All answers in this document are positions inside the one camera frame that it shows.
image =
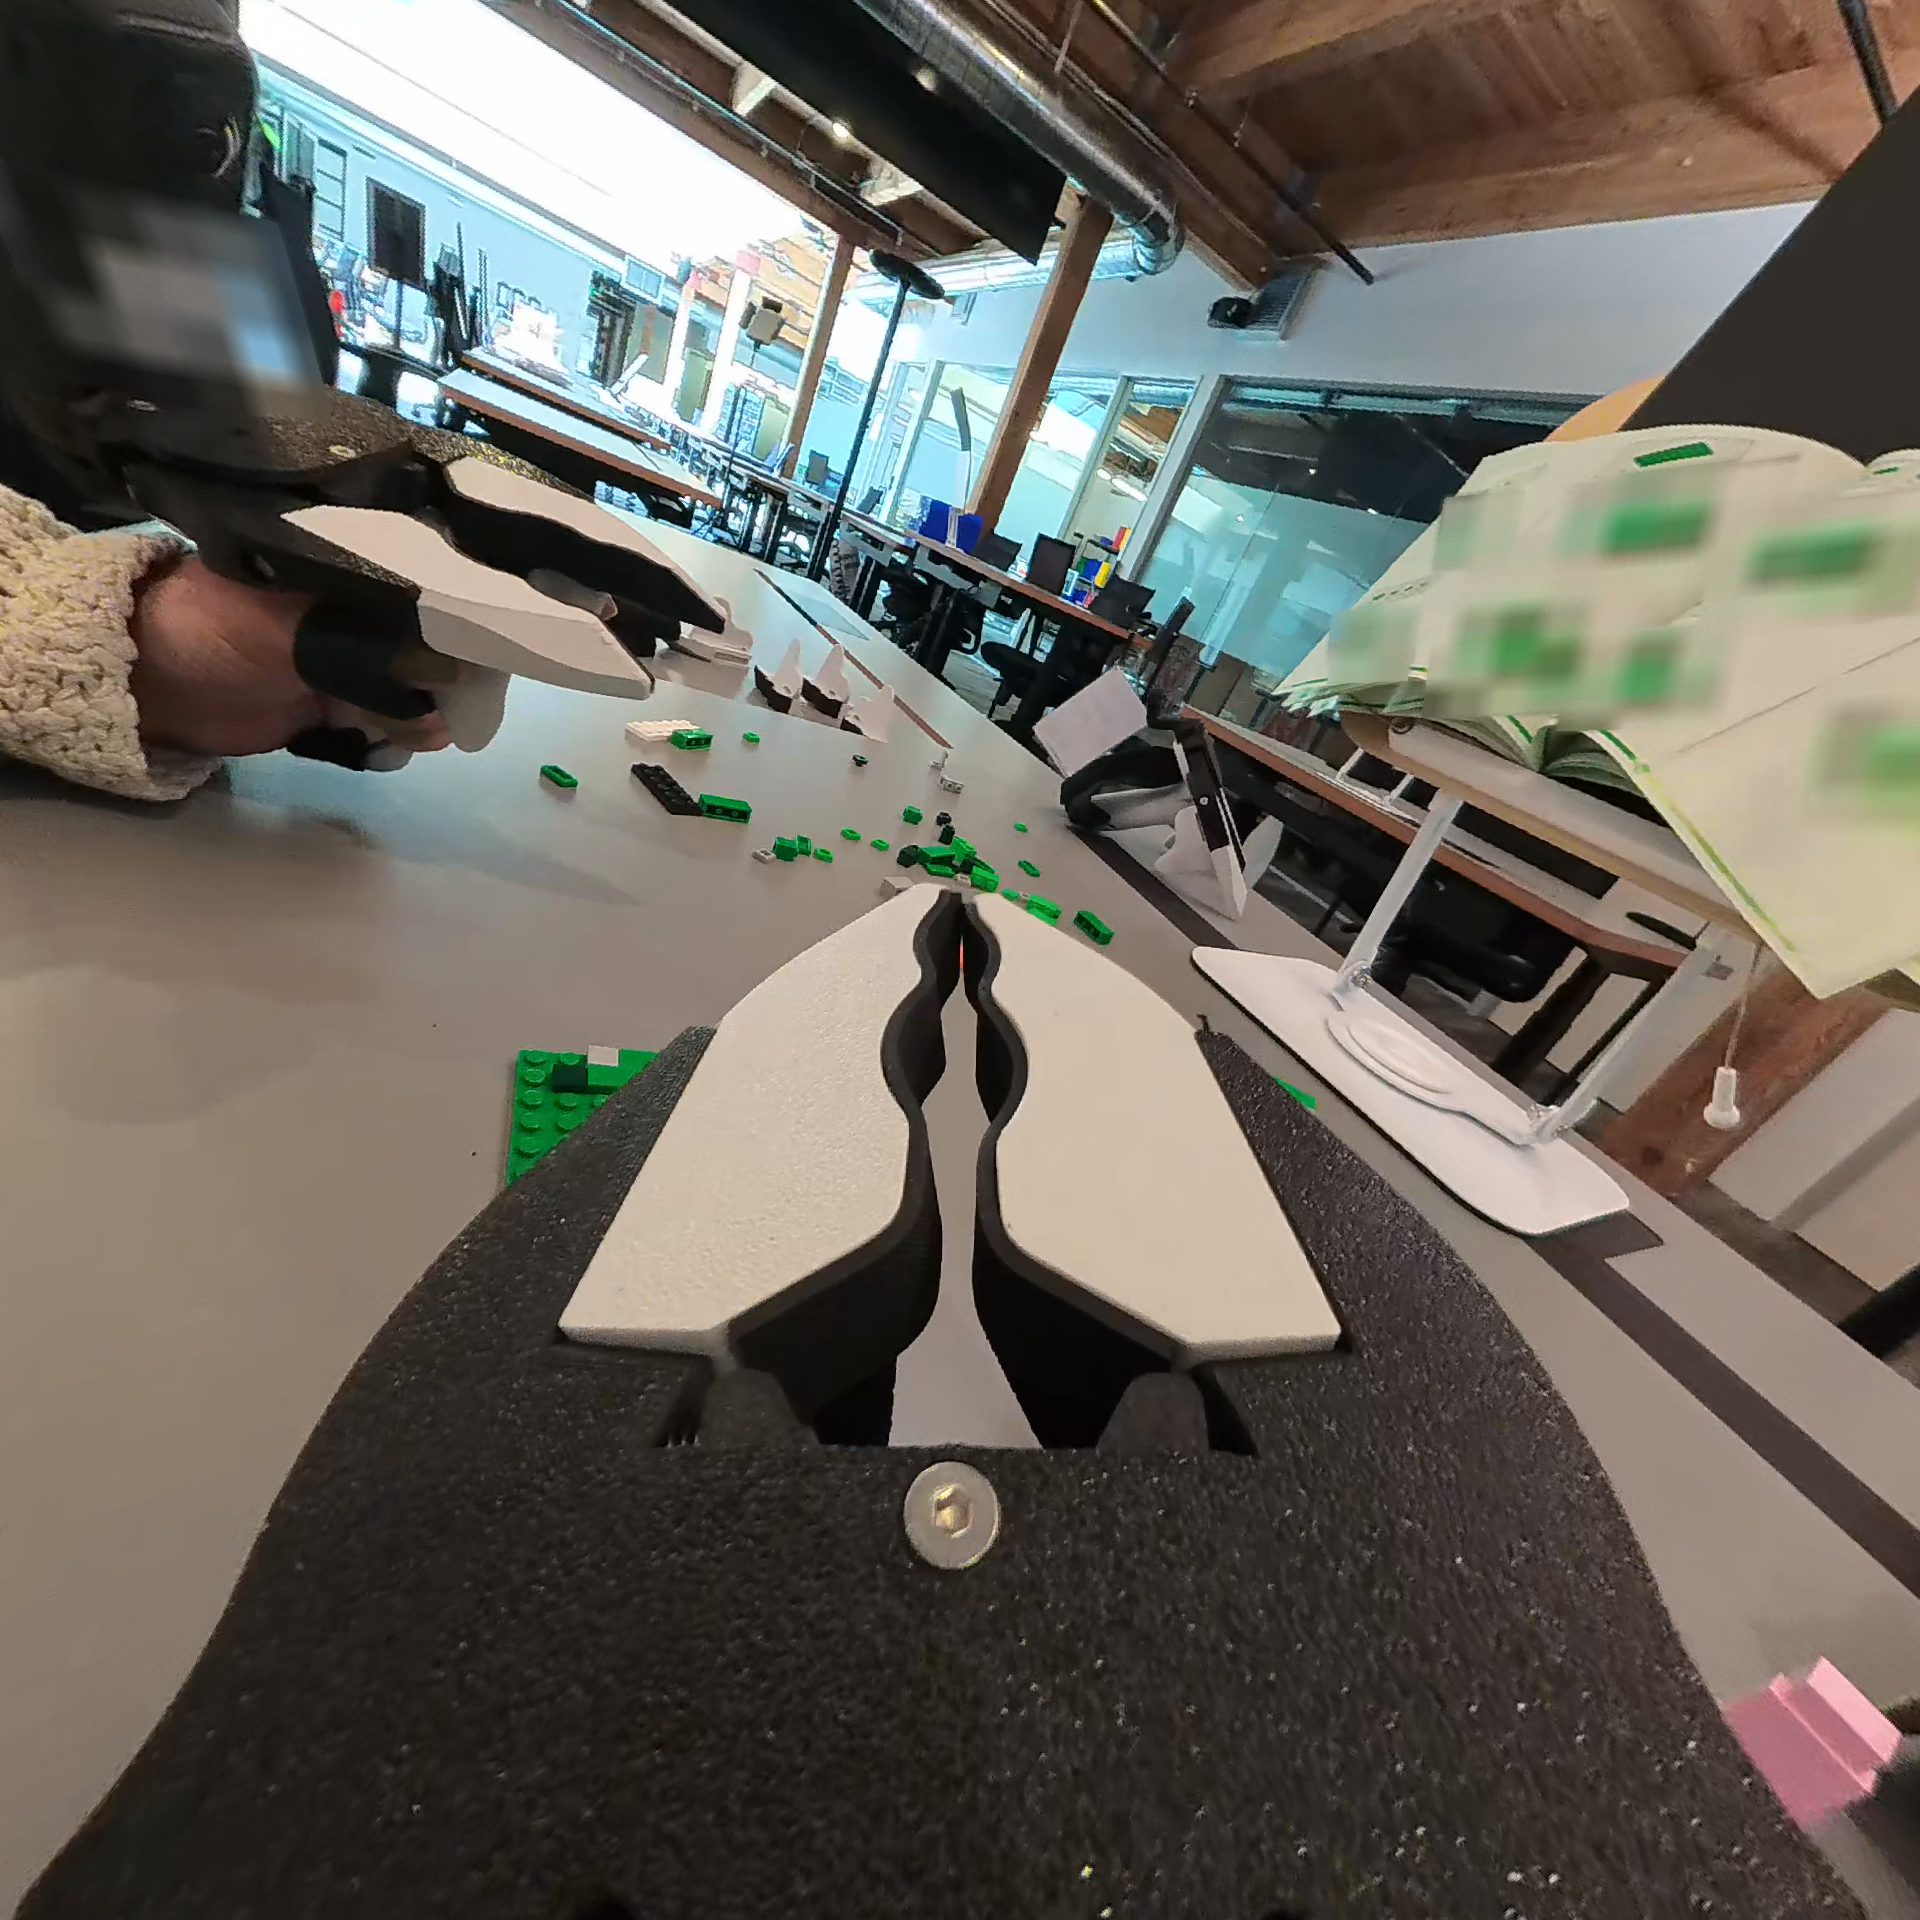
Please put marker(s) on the black ceiling panel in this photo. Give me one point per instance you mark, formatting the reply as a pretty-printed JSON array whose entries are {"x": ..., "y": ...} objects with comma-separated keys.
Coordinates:
[{"x": 901, "y": 135}]

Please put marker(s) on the wooden work table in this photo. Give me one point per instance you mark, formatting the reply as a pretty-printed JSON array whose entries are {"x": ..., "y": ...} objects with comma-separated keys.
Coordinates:
[{"x": 571, "y": 429}]

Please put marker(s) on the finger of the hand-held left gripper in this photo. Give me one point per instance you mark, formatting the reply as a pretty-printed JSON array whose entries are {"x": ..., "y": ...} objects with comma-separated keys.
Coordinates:
[
  {"x": 495, "y": 629},
  {"x": 556, "y": 510}
]

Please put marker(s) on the lego instruction booklet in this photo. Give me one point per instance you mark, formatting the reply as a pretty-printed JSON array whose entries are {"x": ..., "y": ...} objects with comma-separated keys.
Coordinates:
[{"x": 1786, "y": 869}]

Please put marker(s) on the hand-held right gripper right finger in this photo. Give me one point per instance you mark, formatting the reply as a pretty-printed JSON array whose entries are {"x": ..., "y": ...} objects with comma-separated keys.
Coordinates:
[{"x": 1126, "y": 1155}]

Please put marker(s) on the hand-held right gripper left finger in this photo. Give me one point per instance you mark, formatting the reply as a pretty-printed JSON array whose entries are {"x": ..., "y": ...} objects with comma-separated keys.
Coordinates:
[{"x": 780, "y": 1142}]

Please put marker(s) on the pink foam block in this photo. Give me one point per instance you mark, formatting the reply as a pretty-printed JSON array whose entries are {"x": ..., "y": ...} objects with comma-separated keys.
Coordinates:
[{"x": 1810, "y": 1747}]

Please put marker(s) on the wooden desk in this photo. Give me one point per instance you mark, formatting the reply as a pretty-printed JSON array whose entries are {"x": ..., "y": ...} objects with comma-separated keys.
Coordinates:
[{"x": 1559, "y": 901}]

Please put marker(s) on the black lego plate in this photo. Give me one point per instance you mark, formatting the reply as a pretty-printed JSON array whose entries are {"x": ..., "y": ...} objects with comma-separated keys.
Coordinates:
[{"x": 668, "y": 789}]

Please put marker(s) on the white book stand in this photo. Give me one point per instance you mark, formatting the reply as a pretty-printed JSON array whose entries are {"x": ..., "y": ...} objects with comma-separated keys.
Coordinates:
[{"x": 1425, "y": 1109}]

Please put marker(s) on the spare black white gripper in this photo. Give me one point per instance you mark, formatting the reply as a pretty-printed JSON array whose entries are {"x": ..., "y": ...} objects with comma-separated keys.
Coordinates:
[{"x": 1207, "y": 840}]

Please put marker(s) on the pile of lego pieces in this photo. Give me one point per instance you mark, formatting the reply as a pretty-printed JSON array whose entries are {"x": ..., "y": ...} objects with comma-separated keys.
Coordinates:
[{"x": 938, "y": 858}]

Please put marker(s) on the green lego baseplate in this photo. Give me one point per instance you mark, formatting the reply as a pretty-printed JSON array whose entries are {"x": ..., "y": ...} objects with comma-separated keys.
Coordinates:
[{"x": 564, "y": 1109}]

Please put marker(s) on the silver ventilation duct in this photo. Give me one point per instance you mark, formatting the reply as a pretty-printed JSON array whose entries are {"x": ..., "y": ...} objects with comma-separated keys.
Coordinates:
[{"x": 1109, "y": 182}]

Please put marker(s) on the black floor lamp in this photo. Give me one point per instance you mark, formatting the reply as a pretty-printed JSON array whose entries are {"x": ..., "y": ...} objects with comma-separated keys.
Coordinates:
[{"x": 909, "y": 275}]

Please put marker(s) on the person's left forearm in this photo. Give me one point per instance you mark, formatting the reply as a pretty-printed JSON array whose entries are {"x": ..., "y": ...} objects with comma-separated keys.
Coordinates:
[{"x": 77, "y": 646}]

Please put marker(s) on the person's left hand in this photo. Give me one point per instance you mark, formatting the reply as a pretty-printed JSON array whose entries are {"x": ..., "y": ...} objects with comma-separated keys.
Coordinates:
[{"x": 226, "y": 662}]

